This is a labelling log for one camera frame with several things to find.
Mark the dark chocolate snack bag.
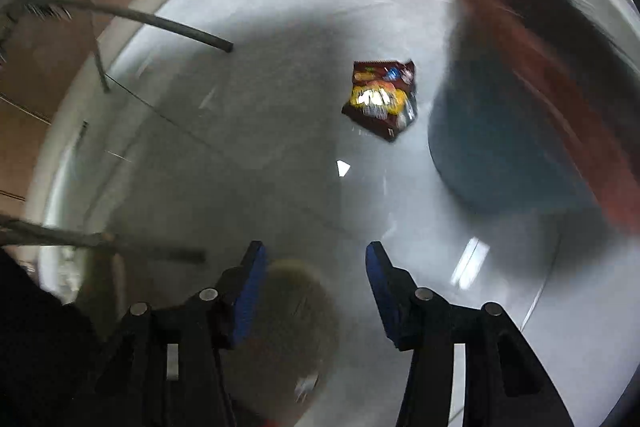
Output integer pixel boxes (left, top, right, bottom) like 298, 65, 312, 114
342, 61, 418, 142

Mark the white round trash bin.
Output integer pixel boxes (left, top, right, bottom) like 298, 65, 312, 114
26, 0, 639, 426

